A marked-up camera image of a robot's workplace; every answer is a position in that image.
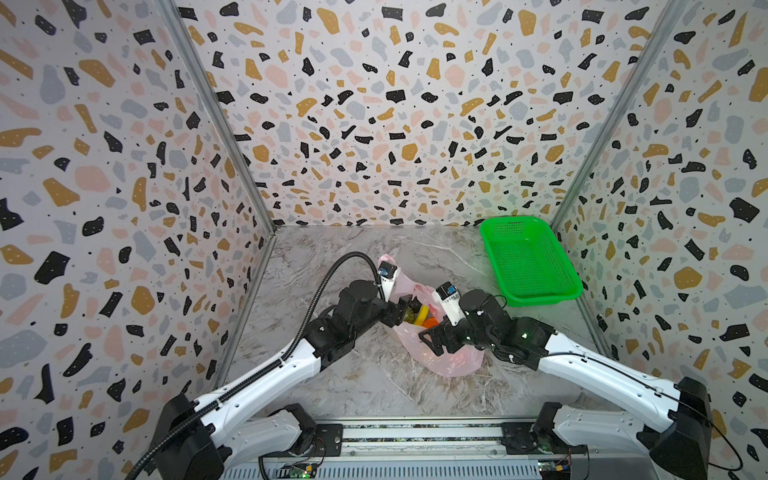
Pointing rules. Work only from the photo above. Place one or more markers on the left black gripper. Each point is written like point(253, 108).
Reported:
point(390, 312)

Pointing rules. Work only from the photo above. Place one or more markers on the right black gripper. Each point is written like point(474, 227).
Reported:
point(452, 331)

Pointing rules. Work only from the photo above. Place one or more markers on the pink plastic bag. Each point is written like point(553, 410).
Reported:
point(466, 361)

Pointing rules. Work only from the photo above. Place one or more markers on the green plastic basket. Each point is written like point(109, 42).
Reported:
point(530, 265)

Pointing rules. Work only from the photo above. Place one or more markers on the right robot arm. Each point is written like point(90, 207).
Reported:
point(669, 421)

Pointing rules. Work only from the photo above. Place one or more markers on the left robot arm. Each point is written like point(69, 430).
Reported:
point(201, 438)

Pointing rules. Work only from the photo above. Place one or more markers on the orange tangerine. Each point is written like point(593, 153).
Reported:
point(430, 323)

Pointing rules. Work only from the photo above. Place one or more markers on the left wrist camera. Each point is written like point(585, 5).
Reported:
point(388, 273)

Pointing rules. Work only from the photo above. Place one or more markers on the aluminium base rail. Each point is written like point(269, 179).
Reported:
point(442, 448)

